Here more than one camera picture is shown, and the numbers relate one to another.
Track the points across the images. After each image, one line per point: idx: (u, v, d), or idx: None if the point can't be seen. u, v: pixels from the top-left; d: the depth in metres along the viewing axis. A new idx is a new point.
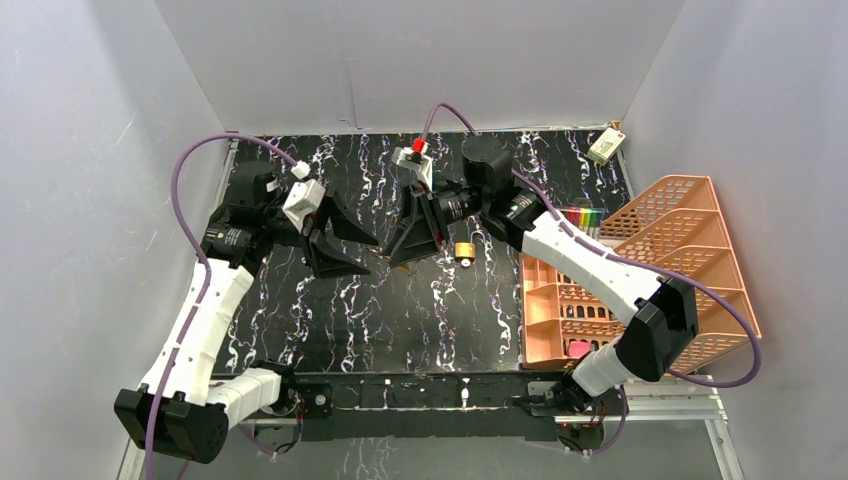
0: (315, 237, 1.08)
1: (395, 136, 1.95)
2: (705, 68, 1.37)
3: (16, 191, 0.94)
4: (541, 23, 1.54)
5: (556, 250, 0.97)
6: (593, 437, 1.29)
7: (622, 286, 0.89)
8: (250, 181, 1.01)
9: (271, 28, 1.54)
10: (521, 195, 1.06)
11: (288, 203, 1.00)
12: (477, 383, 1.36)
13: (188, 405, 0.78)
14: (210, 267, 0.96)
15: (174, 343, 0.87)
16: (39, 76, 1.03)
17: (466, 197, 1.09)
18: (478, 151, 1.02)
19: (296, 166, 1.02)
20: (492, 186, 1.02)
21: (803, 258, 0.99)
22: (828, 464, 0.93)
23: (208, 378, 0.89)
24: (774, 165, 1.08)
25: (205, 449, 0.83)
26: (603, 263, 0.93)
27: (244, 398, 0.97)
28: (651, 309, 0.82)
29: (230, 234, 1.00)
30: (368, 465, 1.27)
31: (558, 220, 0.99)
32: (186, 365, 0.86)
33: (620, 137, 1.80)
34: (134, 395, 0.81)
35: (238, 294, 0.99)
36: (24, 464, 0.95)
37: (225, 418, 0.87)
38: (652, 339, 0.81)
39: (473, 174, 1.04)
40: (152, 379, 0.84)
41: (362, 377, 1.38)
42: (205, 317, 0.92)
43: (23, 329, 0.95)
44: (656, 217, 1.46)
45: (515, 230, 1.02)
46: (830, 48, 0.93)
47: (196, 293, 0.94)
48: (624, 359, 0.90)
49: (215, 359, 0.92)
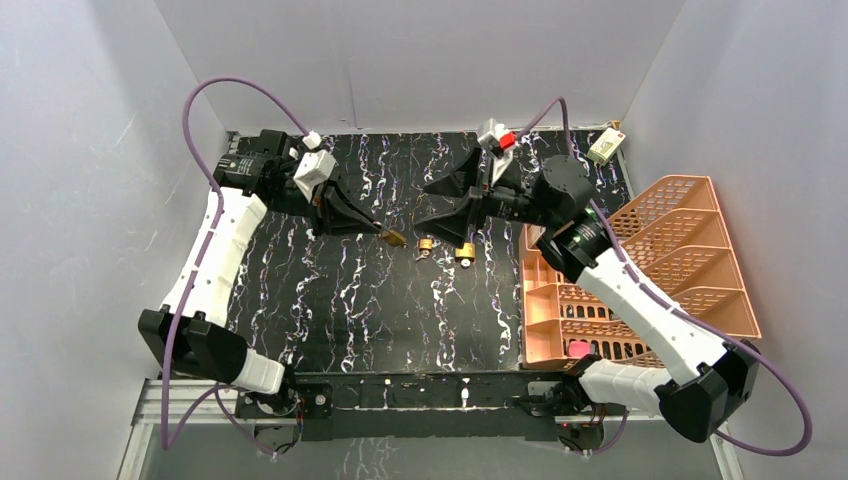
0: (330, 193, 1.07)
1: (395, 136, 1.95)
2: (705, 68, 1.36)
3: (14, 191, 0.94)
4: (541, 23, 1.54)
5: (618, 293, 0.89)
6: (593, 437, 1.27)
7: (685, 346, 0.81)
8: (279, 134, 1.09)
9: (271, 28, 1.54)
10: (583, 222, 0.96)
11: (301, 172, 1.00)
12: (478, 383, 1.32)
13: (210, 325, 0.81)
14: (222, 195, 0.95)
15: (191, 266, 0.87)
16: (38, 76, 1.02)
17: (523, 205, 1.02)
18: (561, 176, 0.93)
19: (308, 136, 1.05)
20: (564, 215, 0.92)
21: (804, 258, 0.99)
22: (830, 464, 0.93)
23: (227, 300, 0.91)
24: (774, 164, 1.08)
25: (225, 369, 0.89)
26: (666, 317, 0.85)
27: (251, 361, 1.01)
28: (715, 378, 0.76)
29: (242, 165, 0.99)
30: (368, 465, 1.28)
31: (625, 262, 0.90)
32: (205, 286, 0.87)
33: (620, 137, 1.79)
34: (156, 314, 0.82)
35: (252, 224, 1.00)
36: (24, 464, 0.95)
37: (242, 347, 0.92)
38: (710, 411, 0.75)
39: (547, 198, 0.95)
40: (173, 300, 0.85)
41: (361, 377, 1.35)
42: (221, 242, 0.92)
43: (22, 330, 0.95)
44: (656, 217, 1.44)
45: (575, 263, 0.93)
46: (831, 47, 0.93)
47: (211, 220, 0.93)
48: (667, 411, 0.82)
49: (233, 285, 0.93)
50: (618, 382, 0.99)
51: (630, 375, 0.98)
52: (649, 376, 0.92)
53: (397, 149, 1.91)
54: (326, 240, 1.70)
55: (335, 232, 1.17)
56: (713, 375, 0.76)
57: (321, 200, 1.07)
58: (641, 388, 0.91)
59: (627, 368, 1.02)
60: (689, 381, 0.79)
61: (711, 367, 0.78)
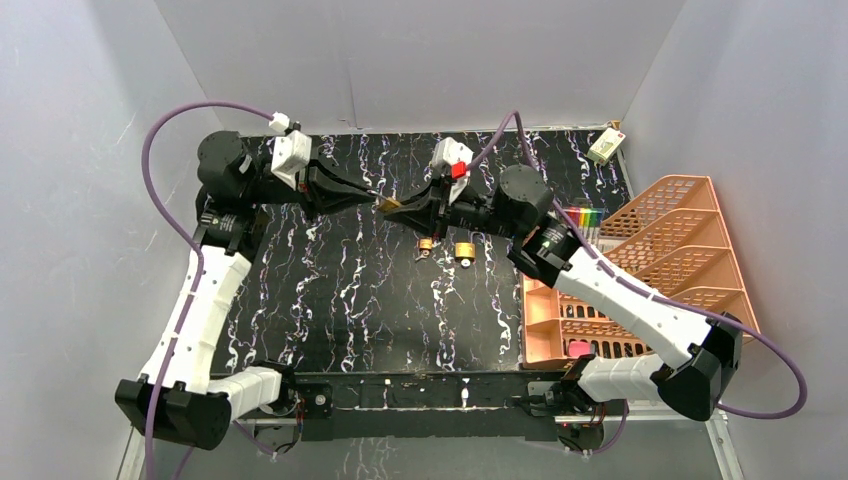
0: (314, 175, 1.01)
1: (395, 136, 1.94)
2: (705, 69, 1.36)
3: (15, 191, 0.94)
4: (542, 23, 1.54)
5: (597, 291, 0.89)
6: (593, 437, 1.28)
7: (672, 330, 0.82)
8: (224, 173, 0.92)
9: (271, 27, 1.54)
10: (551, 224, 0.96)
11: (277, 162, 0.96)
12: (478, 383, 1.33)
13: (189, 395, 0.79)
14: (203, 254, 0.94)
15: (172, 333, 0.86)
16: (38, 76, 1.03)
17: (484, 216, 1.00)
18: (519, 187, 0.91)
19: (274, 120, 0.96)
20: (528, 223, 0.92)
21: (803, 260, 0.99)
22: (831, 465, 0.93)
23: (208, 367, 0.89)
24: (775, 165, 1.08)
25: (207, 437, 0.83)
26: (648, 305, 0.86)
27: (245, 392, 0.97)
28: (707, 357, 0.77)
29: (224, 221, 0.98)
30: (368, 465, 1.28)
31: (597, 259, 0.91)
32: (186, 354, 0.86)
33: (620, 137, 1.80)
34: (134, 384, 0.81)
35: (235, 282, 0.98)
36: (25, 462, 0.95)
37: (227, 405, 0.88)
38: (707, 390, 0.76)
39: (508, 208, 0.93)
40: (152, 370, 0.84)
41: (361, 377, 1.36)
42: (203, 305, 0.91)
43: (21, 329, 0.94)
44: (656, 217, 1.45)
45: (548, 268, 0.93)
46: (831, 49, 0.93)
47: (191, 281, 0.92)
48: (668, 397, 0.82)
49: (215, 346, 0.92)
50: (614, 378, 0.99)
51: (627, 367, 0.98)
52: (644, 365, 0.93)
53: (397, 149, 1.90)
54: (326, 241, 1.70)
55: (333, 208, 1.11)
56: (704, 355, 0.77)
57: (307, 184, 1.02)
58: (638, 379, 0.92)
59: (621, 360, 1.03)
60: (683, 365, 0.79)
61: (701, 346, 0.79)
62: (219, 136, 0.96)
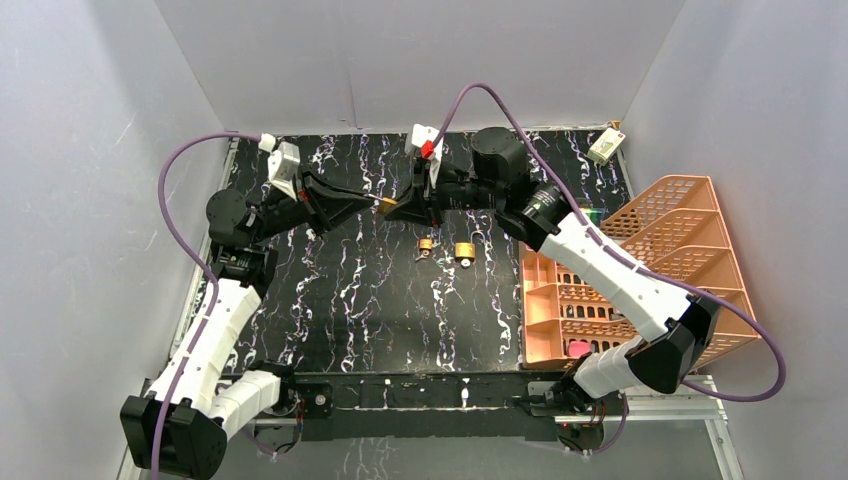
0: (311, 182, 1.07)
1: (395, 136, 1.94)
2: (705, 69, 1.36)
3: (14, 192, 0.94)
4: (541, 23, 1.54)
5: (583, 257, 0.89)
6: (594, 437, 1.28)
7: (652, 303, 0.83)
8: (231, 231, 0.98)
9: (271, 27, 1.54)
10: (539, 188, 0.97)
11: (271, 172, 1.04)
12: (477, 383, 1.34)
13: (194, 411, 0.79)
14: (218, 285, 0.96)
15: (184, 353, 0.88)
16: (38, 77, 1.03)
17: (470, 190, 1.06)
18: (490, 141, 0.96)
19: (262, 140, 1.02)
20: (506, 180, 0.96)
21: (803, 260, 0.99)
22: (831, 465, 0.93)
23: (211, 389, 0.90)
24: (774, 164, 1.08)
25: (202, 465, 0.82)
26: (632, 276, 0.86)
27: (244, 406, 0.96)
28: (684, 333, 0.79)
29: (240, 261, 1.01)
30: (368, 465, 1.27)
31: (585, 226, 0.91)
32: (194, 374, 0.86)
33: (620, 137, 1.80)
34: (140, 401, 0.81)
35: (247, 312, 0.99)
36: (26, 463, 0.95)
37: (224, 434, 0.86)
38: (677, 362, 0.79)
39: (486, 169, 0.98)
40: (160, 387, 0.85)
41: (361, 377, 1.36)
42: (215, 330, 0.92)
43: (21, 329, 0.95)
44: (656, 217, 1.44)
45: (537, 232, 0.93)
46: (830, 49, 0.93)
47: (207, 307, 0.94)
48: (638, 368, 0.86)
49: (221, 371, 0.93)
50: (602, 368, 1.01)
51: (610, 355, 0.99)
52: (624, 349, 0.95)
53: (397, 149, 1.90)
54: (326, 241, 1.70)
55: (337, 219, 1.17)
56: (680, 330, 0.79)
57: (306, 191, 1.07)
58: (619, 362, 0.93)
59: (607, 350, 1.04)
60: (658, 338, 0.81)
61: (678, 321, 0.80)
62: (224, 197, 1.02)
